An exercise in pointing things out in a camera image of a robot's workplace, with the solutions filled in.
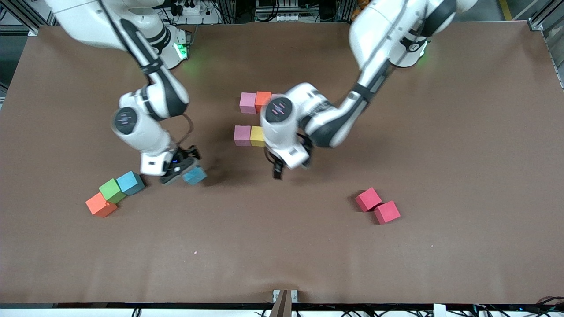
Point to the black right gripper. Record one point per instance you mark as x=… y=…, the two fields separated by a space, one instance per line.
x=185 y=155

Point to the light blue foam block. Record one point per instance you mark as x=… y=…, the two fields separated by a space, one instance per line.
x=196 y=176
x=130 y=182

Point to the yellow foam block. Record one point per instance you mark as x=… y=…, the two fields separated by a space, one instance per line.
x=256 y=136

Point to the orange foam block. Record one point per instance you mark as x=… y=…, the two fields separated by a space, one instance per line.
x=263 y=100
x=101 y=204

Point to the red foam block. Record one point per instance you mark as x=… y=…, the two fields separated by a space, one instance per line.
x=387 y=212
x=368 y=199

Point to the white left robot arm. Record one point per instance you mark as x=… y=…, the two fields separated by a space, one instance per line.
x=383 y=26

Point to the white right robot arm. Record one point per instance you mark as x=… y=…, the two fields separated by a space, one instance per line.
x=88 y=22

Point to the green foam block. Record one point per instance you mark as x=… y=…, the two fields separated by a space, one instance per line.
x=112 y=190

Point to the brown table cover sheet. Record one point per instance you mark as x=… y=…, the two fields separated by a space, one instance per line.
x=264 y=246

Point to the white power strip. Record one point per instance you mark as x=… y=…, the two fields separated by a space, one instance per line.
x=191 y=9
x=282 y=18

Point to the pile of orange objects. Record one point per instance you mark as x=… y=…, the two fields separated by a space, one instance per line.
x=362 y=4

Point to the white paper tag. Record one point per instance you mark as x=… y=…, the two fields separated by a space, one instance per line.
x=439 y=311

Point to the grey metal bracket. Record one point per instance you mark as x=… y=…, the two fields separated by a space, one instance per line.
x=294 y=296

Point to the brown tapered post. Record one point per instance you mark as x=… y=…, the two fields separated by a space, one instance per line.
x=282 y=306

